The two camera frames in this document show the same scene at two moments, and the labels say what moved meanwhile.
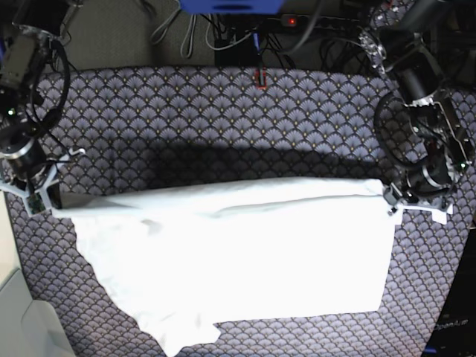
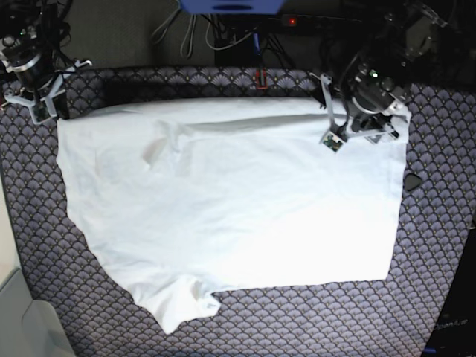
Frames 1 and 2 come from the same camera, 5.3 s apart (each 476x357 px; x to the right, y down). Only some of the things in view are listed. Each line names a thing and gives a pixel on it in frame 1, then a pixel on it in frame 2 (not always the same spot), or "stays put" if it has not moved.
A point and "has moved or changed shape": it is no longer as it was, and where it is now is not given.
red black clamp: (258, 84) stays put
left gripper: (28, 165) to (36, 75)
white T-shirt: (179, 258) has moved or changed shape
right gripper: (431, 178) to (367, 105)
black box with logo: (454, 334) stays put
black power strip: (323, 21) stays put
